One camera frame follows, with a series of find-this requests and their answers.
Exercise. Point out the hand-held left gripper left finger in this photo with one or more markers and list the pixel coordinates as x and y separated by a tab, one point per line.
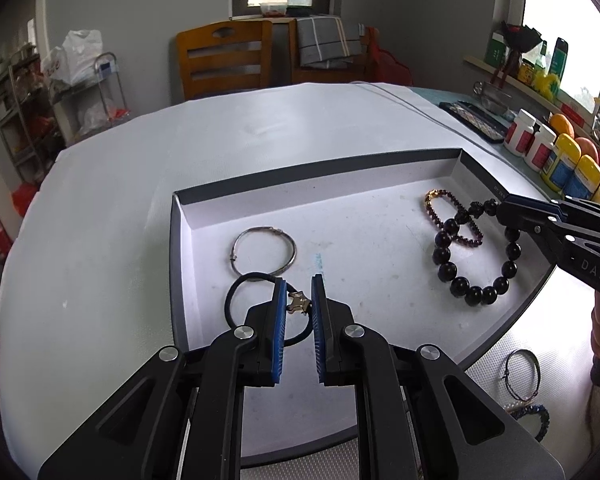
280	330

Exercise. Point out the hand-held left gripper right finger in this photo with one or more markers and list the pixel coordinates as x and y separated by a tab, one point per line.
319	330

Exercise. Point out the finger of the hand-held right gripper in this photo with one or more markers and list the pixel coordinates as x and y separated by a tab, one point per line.
545	242
530	206

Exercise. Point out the grey-edged white tray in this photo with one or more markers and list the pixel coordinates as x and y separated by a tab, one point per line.
370	240

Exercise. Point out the pearl hairpin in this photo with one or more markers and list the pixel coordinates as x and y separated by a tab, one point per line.
512	406

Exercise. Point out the peach-coloured fruit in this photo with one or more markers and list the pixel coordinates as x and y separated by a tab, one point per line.
586	149

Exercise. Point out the silver bangle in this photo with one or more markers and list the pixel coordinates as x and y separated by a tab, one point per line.
293	250

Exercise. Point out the orange fruit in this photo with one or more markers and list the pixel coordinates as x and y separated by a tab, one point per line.
562	124

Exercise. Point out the red box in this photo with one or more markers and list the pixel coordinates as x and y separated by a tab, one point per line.
577	111

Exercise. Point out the black tray on table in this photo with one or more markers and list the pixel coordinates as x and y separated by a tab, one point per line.
472	116

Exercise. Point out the yellow fluffy duster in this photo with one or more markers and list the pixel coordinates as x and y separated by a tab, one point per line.
547	86

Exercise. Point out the green bottle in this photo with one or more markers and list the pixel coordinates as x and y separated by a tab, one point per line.
558	57

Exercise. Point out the green box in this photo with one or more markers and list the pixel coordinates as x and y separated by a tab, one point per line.
495	49

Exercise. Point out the dark wrapped bouquet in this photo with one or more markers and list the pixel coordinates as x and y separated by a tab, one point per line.
520	39

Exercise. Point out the red bag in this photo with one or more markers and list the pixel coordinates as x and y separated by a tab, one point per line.
387	67

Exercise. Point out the folded grey striped cloth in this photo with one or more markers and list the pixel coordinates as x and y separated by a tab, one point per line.
325	40

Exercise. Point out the wooden slat-back chair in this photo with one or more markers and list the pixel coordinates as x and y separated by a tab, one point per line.
220	55

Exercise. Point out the small metal trolley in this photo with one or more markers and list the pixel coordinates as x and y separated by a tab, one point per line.
107	90

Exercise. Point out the white plastic bag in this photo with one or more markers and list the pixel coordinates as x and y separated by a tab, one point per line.
77	57

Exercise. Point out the metal shelving rack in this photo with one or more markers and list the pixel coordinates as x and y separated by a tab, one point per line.
10	110

